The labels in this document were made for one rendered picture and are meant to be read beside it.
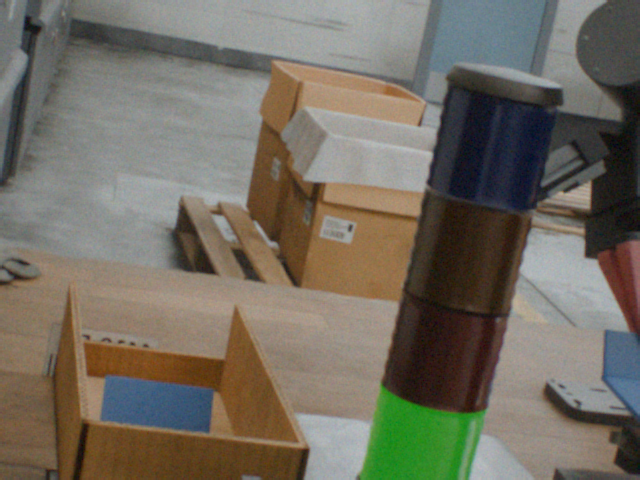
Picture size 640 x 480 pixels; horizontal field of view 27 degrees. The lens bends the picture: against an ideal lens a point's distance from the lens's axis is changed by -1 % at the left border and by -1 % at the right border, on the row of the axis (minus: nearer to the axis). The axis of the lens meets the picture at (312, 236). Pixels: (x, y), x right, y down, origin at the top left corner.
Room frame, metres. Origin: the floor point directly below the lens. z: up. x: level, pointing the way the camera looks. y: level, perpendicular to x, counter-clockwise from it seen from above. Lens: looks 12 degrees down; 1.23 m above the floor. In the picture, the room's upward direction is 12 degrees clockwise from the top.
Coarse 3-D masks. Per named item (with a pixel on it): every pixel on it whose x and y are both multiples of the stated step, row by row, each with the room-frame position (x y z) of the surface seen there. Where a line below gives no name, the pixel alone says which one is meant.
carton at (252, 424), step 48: (96, 336) 0.89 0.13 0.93; (240, 336) 0.87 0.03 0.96; (96, 384) 0.87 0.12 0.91; (192, 384) 0.90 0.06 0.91; (240, 384) 0.84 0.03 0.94; (96, 432) 0.64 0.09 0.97; (144, 432) 0.65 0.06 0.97; (192, 432) 0.65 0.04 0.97; (240, 432) 0.81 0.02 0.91; (288, 432) 0.70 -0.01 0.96
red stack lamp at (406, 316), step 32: (416, 320) 0.43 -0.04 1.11; (448, 320) 0.42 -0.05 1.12; (480, 320) 0.43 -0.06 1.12; (416, 352) 0.43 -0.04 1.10; (448, 352) 0.42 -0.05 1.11; (480, 352) 0.43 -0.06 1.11; (384, 384) 0.44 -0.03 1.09; (416, 384) 0.43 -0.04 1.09; (448, 384) 0.42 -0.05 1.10; (480, 384) 0.43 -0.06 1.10
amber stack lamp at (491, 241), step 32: (448, 224) 0.43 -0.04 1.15; (480, 224) 0.42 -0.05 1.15; (512, 224) 0.43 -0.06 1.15; (416, 256) 0.43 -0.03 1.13; (448, 256) 0.43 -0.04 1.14; (480, 256) 0.42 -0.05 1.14; (512, 256) 0.43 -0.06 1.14; (416, 288) 0.43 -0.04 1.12; (448, 288) 0.42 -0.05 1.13; (480, 288) 0.42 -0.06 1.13; (512, 288) 0.43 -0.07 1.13
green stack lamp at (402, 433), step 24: (384, 408) 0.43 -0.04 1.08; (408, 408) 0.43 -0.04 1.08; (384, 432) 0.43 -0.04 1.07; (408, 432) 0.43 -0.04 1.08; (432, 432) 0.42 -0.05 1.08; (456, 432) 0.43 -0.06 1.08; (384, 456) 0.43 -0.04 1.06; (408, 456) 0.42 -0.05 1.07; (432, 456) 0.42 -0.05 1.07; (456, 456) 0.43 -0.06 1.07
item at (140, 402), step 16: (112, 384) 0.81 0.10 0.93; (128, 384) 0.81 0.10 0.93; (144, 384) 0.81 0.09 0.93; (160, 384) 0.82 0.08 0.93; (112, 400) 0.80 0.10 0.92; (128, 400) 0.81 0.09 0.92; (144, 400) 0.81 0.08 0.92; (160, 400) 0.81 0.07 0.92; (176, 400) 0.81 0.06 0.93; (192, 400) 0.82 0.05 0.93; (208, 400) 0.82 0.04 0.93; (112, 416) 0.80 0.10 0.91; (128, 416) 0.80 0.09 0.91; (144, 416) 0.80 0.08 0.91; (160, 416) 0.81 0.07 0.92; (176, 416) 0.81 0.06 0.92; (192, 416) 0.81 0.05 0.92; (208, 416) 0.81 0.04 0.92; (208, 432) 0.81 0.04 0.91
